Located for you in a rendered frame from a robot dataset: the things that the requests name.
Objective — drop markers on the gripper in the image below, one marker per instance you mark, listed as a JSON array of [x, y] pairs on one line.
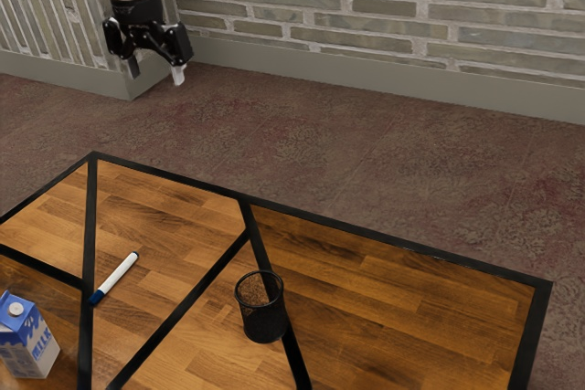
[[137, 13]]

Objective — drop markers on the white marker pen blue cap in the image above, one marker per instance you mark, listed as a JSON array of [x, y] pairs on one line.
[[113, 278]]

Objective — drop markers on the black mesh pen holder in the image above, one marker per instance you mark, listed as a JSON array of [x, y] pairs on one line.
[[261, 308]]

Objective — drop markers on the blue white milk carton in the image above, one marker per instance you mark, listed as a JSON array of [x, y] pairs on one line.
[[23, 340]]

